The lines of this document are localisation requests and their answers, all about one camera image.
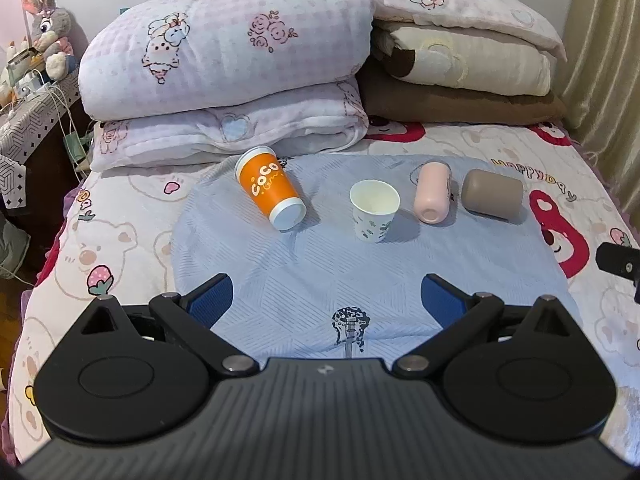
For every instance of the brown folded blanket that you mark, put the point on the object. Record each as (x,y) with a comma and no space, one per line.
(450,105)

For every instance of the beige curtain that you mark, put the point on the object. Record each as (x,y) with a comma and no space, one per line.
(605,60)

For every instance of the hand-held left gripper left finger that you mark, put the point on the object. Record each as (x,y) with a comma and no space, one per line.
(212,300)

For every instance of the pink folded quilt blue heart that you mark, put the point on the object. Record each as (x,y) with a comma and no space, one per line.
(200,135)

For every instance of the pink cartoon pillow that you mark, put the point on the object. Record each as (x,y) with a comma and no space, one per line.
(465,5)

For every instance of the large pink checkered quilt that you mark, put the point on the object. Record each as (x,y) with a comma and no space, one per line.
(225,50)

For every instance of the white printed paper cup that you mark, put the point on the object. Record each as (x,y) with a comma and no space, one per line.
(372,225)

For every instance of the brown cup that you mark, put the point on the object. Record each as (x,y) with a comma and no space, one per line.
(492,195)

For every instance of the green face mask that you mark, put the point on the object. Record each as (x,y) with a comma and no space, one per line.
(77,147)

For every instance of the pink cup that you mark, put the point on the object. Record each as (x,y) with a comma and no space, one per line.
(432,190)

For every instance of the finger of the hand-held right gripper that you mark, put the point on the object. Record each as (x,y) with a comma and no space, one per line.
(617,260)

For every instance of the light blue guitar-print cloth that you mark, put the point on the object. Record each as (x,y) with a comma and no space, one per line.
(310,280)

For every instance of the orange paper cup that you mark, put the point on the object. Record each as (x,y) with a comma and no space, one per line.
(265,187)

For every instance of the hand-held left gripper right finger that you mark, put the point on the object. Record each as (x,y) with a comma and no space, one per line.
(442,302)

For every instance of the cream folded blanket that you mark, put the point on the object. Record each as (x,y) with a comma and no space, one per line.
(490,65)

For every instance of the grey plush rabbit toy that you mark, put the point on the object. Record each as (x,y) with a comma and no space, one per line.
(47,25)

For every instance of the bedside table with patterned cloth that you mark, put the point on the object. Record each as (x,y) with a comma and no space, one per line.
(30,125)

